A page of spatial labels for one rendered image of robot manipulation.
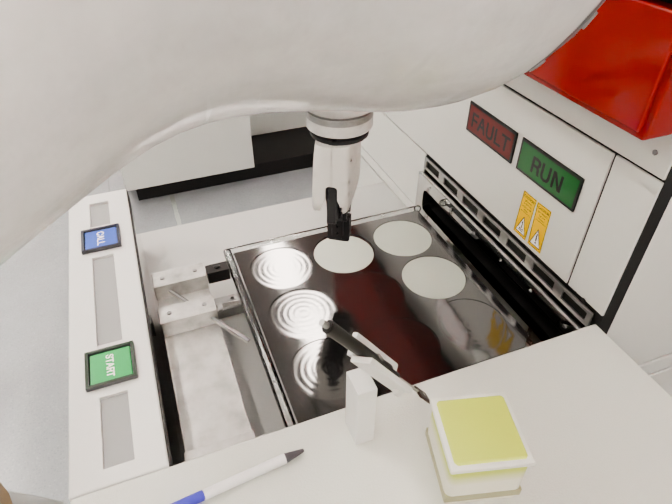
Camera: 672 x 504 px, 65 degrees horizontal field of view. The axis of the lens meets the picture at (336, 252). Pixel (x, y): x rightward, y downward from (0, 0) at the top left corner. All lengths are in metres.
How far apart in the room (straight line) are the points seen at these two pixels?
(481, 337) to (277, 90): 0.65
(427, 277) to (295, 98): 0.70
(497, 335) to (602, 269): 0.17
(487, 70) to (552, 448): 0.49
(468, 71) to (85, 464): 0.54
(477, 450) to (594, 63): 0.39
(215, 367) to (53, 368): 1.38
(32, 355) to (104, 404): 1.52
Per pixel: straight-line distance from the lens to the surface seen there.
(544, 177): 0.76
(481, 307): 0.82
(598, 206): 0.70
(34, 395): 2.05
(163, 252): 1.06
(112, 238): 0.88
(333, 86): 0.16
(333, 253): 0.88
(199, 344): 0.79
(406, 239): 0.92
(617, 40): 0.59
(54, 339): 2.20
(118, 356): 0.69
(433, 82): 0.17
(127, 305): 0.76
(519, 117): 0.79
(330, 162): 0.66
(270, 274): 0.85
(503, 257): 0.85
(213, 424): 0.71
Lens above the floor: 1.46
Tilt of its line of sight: 39 degrees down
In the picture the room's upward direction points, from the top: straight up
